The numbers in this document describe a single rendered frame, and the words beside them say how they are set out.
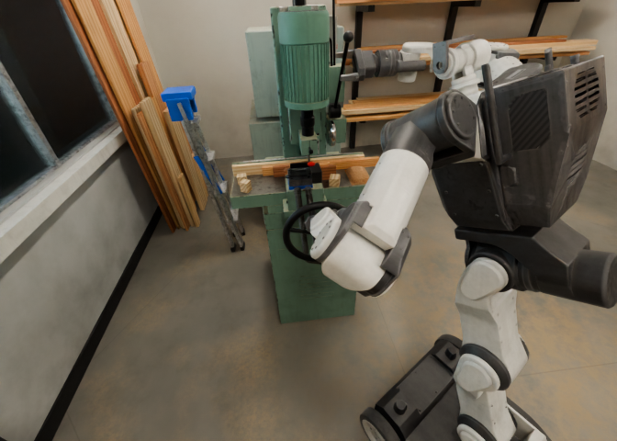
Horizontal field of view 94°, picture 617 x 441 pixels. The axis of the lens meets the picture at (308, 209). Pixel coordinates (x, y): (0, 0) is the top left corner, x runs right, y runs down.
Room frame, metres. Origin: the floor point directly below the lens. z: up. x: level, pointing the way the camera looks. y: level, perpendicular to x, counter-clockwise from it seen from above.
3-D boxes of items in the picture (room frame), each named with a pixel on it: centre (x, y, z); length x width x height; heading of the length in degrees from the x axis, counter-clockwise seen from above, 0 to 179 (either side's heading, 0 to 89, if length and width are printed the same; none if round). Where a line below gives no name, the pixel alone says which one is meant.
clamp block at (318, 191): (0.98, 0.01, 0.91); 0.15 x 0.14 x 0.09; 95
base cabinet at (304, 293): (1.30, 0.00, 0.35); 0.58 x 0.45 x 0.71; 5
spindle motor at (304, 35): (1.18, -0.01, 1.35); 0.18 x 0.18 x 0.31
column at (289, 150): (1.47, 0.02, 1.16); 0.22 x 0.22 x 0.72; 5
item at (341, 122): (1.38, -0.15, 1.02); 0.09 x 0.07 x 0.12; 95
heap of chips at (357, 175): (1.11, -0.22, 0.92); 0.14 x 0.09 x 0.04; 5
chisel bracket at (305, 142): (1.20, -0.01, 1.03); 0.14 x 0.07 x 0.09; 5
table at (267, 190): (1.07, 0.02, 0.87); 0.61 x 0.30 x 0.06; 95
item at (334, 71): (1.41, -0.15, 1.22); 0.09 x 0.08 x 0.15; 5
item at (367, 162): (1.18, -0.07, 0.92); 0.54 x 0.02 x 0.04; 95
